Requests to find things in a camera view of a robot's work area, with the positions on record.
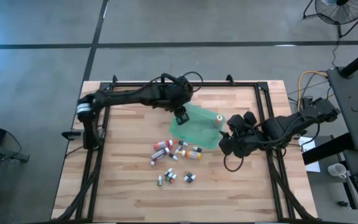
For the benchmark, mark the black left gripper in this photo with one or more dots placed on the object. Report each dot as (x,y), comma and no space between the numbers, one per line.
(180,93)

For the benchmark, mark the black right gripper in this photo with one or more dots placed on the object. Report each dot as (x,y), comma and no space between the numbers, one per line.
(241,141)

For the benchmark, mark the large yellow food coloring bottle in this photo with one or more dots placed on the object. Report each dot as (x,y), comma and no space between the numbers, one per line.
(219,118)
(193,154)

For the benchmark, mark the small purple food coloring bottle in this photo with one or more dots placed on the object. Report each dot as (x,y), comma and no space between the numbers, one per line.
(177,150)

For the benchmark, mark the small green food coloring bottle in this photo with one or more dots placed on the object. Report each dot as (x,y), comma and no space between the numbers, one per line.
(198,150)
(167,177)

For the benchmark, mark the small black food coloring bottle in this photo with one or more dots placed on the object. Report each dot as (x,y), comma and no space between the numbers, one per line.
(171,155)
(168,171)

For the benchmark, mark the small orange food coloring bottle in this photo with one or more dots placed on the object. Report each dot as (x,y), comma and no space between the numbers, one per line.
(173,179)

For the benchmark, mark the small dark green coloring bottle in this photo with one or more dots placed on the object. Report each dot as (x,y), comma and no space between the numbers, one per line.
(159,182)

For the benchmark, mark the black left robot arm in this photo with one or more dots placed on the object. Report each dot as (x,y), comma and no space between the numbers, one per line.
(120,96)

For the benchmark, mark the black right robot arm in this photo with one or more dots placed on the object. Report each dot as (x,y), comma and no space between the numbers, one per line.
(291,124)

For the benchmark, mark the green translucent plastic bin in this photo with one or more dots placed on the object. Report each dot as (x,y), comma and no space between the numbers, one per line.
(197,133)

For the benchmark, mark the white paper sheet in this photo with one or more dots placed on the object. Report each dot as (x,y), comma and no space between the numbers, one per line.
(314,168)

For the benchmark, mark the black support beam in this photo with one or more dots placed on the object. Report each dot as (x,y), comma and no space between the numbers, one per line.
(325,149)

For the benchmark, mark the white mug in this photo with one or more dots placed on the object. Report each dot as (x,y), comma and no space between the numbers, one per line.
(337,170)

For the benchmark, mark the grey side table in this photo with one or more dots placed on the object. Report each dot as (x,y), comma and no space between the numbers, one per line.
(353,93)

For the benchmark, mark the small black object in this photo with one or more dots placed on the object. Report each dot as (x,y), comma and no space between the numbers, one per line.
(344,204)

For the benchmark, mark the black floor fan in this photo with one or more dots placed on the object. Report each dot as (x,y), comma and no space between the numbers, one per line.
(328,15)

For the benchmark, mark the black low stand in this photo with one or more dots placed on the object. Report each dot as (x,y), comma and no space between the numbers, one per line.
(11,155)

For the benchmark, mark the black metal table frame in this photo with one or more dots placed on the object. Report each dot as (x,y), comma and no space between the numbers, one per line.
(216,84)

